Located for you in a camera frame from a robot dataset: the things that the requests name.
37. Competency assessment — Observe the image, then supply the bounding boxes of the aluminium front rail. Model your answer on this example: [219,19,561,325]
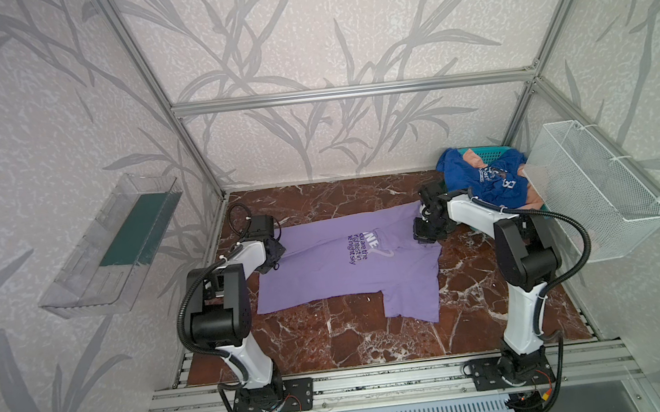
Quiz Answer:
[148,340,645,412]

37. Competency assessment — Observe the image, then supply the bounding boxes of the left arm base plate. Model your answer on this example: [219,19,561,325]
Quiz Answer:
[232,377,315,412]

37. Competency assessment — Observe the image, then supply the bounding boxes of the clear plastic tray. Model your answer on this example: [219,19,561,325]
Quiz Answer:
[39,174,183,320]

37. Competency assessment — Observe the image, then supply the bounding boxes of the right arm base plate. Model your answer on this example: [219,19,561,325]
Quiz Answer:
[462,350,557,391]

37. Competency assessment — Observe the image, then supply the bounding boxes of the purple t-shirt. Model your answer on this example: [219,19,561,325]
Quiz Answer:
[257,202,441,323]

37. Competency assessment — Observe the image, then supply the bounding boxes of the teal plastic basket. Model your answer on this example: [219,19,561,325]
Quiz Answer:
[461,146,545,210]

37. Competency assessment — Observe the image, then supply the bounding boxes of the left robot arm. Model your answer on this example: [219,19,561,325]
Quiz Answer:
[176,202,286,412]

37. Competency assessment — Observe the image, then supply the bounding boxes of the pink t-shirt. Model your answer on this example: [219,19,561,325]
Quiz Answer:
[462,146,545,210]

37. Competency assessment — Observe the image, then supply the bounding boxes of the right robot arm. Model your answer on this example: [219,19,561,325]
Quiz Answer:
[413,181,592,391]

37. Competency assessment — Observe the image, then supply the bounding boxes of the right wiring bundle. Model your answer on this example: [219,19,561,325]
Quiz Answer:
[502,383,561,412]

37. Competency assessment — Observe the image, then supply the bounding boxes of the blue t-shirt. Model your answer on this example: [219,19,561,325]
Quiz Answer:
[436,148,529,209]

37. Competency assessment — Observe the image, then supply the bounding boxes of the white wire basket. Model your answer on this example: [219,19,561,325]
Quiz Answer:
[525,120,660,263]

